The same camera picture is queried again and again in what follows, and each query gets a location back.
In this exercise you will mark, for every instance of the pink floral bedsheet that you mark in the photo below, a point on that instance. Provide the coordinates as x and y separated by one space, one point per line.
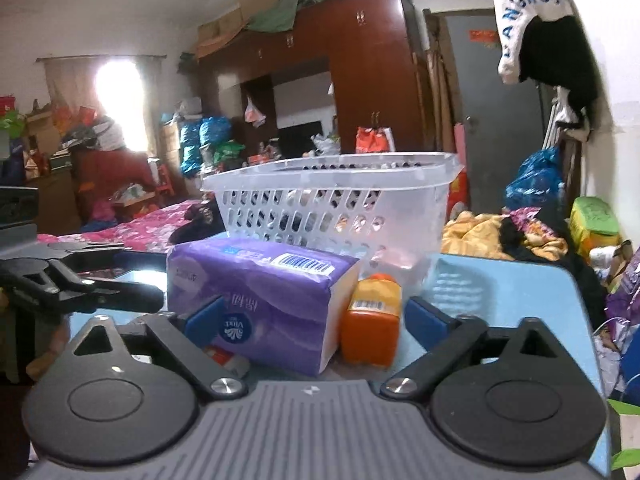
145 225

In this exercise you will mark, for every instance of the red paper sign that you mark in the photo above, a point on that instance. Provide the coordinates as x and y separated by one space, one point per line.
484 38

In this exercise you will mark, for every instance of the black television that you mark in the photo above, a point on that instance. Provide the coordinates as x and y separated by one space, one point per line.
300 139

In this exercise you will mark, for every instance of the grey door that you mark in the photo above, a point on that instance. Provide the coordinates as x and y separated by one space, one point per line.
500 120

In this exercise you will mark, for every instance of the purple plastic bag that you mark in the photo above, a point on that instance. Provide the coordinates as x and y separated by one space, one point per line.
625 285

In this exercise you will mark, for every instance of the orange white plastic bag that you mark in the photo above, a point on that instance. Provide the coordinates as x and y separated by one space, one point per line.
374 140

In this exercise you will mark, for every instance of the blue patterned bags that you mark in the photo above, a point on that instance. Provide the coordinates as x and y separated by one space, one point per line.
205 140

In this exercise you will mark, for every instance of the green box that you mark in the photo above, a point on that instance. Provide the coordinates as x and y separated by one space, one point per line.
595 220

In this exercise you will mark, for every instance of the blue plastic bag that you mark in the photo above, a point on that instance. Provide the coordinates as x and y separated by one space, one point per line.
535 180

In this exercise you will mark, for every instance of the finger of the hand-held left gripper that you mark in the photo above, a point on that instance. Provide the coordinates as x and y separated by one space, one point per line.
115 296
85 248

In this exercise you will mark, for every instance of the black hanging garment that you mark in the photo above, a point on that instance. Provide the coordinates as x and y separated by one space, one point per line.
560 60

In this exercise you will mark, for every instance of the purple tissue pack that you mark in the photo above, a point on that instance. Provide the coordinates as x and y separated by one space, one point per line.
280 300

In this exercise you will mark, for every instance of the green cloth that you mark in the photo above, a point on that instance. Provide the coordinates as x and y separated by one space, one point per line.
280 10

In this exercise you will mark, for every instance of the orange plastic bottle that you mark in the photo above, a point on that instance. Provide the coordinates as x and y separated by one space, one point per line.
370 327

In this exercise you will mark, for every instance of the white plastic basket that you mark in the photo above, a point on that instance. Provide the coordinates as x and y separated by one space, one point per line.
320 195

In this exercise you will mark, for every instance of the black cloth item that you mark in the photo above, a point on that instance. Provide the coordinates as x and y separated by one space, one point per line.
200 220

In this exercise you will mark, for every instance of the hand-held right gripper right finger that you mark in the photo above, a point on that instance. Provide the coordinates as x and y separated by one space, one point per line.
425 319

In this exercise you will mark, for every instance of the window curtain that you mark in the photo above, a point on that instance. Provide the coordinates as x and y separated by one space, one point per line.
65 85

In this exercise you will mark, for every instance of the brown wooden wardrobe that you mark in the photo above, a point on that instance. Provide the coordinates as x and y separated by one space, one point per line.
370 70

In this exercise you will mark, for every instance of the cardboard boxes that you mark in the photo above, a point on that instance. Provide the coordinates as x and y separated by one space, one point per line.
235 15

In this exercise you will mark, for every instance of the small red white packet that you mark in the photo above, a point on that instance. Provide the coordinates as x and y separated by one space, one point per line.
225 357

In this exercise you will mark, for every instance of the white hanging garment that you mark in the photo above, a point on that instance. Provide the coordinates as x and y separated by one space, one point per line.
515 5

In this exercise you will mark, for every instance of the yellow printed blanket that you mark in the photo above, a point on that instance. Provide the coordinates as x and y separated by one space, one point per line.
475 235

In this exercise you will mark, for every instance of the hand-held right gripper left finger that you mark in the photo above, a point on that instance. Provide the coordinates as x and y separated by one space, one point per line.
202 321

